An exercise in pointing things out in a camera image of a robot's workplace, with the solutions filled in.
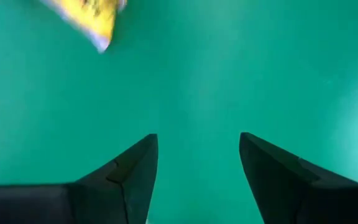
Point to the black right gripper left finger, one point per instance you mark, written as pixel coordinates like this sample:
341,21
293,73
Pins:
104,199

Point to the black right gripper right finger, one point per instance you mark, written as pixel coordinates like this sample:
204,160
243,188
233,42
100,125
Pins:
291,196

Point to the yellow candy packet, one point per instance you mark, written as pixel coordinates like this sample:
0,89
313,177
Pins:
92,18

